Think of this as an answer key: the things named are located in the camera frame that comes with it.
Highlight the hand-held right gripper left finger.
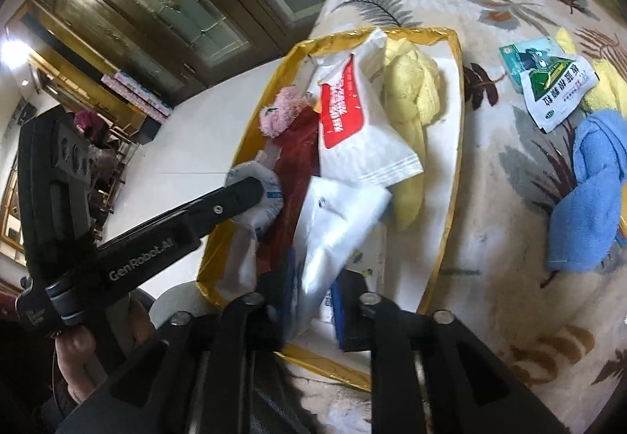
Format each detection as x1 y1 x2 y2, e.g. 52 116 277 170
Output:
59 268 299 434

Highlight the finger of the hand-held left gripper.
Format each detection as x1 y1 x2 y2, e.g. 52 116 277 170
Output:
186 177 265 240

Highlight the person's left hand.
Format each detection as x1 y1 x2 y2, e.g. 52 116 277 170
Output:
54 324 109 405

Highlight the green cartoon print packet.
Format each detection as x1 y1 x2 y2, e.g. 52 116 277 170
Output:
500 37 599 134

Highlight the round white packet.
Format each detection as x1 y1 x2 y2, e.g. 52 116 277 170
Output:
225 160 285 231

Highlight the white bag with red label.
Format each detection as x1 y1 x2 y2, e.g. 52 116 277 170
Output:
308 27 424 185

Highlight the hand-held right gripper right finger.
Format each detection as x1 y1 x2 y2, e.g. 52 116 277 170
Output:
330 270 559 434

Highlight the yellow cloth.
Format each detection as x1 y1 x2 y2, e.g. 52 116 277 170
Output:
556 27 627 114

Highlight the blue towel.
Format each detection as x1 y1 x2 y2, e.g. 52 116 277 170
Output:
546 108 627 273

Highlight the dark red pouch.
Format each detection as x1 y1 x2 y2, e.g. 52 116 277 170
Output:
257 108 324 298

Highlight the pale yellow towel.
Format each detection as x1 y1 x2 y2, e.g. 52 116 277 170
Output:
382 40 444 231

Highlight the leaf printed blanket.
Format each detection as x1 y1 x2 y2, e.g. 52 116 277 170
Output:
289 0 627 434

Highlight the stack of printed boxes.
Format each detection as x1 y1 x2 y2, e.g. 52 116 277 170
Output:
100 69 174 121

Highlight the white plastic packet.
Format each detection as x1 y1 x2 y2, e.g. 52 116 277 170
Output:
291 175 393 337

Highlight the pink plush toy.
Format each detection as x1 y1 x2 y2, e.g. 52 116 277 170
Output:
259 87 312 138

